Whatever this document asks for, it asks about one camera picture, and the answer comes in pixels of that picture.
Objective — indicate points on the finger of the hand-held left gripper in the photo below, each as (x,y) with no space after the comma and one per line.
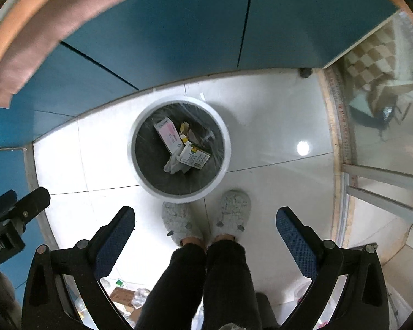
(5,201)
(34,202)

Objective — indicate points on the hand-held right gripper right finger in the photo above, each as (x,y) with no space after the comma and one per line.
(296,244)

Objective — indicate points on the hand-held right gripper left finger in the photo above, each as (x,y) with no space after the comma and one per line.
(115,244)

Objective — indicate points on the white round trash bin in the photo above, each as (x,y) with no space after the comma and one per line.
(148,165)

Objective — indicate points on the person's left forearm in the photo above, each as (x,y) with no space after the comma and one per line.
(5,295)

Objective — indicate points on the small green packet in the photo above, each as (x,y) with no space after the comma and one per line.
(119,283)

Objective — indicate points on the brown cardboard box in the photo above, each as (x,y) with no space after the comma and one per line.
(120,296)

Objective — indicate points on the clear plastic wrapper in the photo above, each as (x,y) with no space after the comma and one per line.
(140,295)

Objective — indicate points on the grey fuzzy slipper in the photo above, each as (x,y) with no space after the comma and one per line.
(180,221)
(232,213)

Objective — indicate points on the person's left leg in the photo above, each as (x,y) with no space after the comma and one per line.
(173,288)

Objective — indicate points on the person's leg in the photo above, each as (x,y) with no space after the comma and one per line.
(229,282)
(173,288)

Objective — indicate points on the person's right leg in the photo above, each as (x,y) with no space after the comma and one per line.
(229,282)

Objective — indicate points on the crumpled white paper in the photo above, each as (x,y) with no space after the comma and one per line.
(172,165)

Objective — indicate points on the white carton with green-yellow mark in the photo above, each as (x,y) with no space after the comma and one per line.
(196,158)

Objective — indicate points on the pink and white carton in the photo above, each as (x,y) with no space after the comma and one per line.
(168,135)

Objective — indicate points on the small yellow carton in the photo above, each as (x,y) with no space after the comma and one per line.
(183,130)

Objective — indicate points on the wooden table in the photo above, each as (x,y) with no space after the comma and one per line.
(31,41)

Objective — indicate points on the dark door stopper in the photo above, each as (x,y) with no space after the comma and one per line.
(305,72)

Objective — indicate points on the blue cabinet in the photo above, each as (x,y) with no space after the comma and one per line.
(179,24)

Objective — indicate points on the glass door with metal frame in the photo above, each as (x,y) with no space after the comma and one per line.
(382,178)

